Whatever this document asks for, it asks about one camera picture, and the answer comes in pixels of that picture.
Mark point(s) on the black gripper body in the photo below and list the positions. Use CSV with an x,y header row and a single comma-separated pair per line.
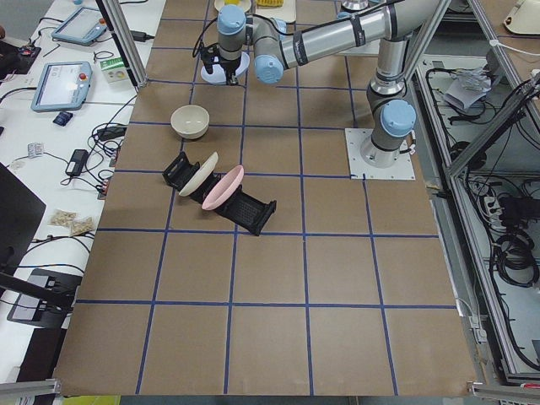
x,y
229,66

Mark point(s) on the blue plate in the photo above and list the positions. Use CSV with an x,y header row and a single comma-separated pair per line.
x,y
218,75

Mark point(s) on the ridged bread loaf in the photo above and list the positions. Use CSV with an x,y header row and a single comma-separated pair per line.
x,y
270,3

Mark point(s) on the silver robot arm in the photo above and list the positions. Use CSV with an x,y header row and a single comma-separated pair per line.
x,y
403,29

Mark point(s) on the cream plate in rack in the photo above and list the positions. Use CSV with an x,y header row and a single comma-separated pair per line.
x,y
200,175

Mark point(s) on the pink plate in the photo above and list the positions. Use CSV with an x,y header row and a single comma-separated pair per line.
x,y
224,189

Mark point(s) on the cream bowl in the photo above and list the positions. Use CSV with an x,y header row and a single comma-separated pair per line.
x,y
190,121

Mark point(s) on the green white carton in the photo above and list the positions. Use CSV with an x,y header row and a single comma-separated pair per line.
x,y
113,70

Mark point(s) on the black dish rack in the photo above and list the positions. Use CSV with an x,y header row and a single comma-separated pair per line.
x,y
241,208

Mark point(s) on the far blue teach pendant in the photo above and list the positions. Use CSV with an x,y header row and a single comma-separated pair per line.
x,y
82,27

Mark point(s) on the blue teach pendant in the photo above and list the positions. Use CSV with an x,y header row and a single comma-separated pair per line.
x,y
82,27
63,86

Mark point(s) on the near blue teach pendant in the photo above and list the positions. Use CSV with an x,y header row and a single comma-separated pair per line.
x,y
63,86

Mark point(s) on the black power adapter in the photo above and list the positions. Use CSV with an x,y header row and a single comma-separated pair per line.
x,y
77,162

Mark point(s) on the aluminium frame post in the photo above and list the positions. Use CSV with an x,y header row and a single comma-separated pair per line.
x,y
116,22

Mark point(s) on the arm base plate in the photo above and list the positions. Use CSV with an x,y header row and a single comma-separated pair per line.
x,y
366,162

